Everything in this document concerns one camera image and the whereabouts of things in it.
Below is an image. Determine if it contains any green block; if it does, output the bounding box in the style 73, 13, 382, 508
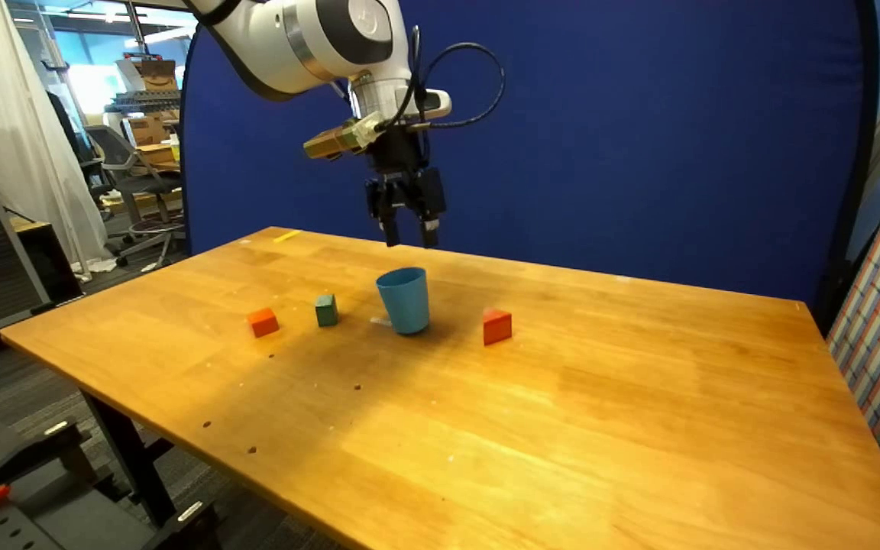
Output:
312, 291, 342, 329

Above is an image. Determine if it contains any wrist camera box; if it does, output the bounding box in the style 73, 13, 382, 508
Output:
298, 112, 387, 166

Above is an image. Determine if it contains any black table leg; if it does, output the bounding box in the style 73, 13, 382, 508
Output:
78, 388, 181, 531

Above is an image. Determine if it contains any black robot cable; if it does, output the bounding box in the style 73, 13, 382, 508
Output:
397, 28, 512, 134

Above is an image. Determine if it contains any red block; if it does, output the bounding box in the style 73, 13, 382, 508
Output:
477, 307, 515, 349

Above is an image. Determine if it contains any white curtain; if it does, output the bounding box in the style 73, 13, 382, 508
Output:
0, 0, 115, 280

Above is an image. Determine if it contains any metal storage shelf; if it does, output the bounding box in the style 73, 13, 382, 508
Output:
44, 0, 198, 267

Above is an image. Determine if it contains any blue fabric backdrop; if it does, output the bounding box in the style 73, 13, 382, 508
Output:
177, 0, 880, 305

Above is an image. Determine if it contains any orange block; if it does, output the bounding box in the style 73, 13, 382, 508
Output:
244, 305, 283, 341

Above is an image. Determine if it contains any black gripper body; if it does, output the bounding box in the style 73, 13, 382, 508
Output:
364, 125, 450, 222

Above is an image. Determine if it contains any blue cup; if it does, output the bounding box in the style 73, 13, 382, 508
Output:
371, 266, 434, 338

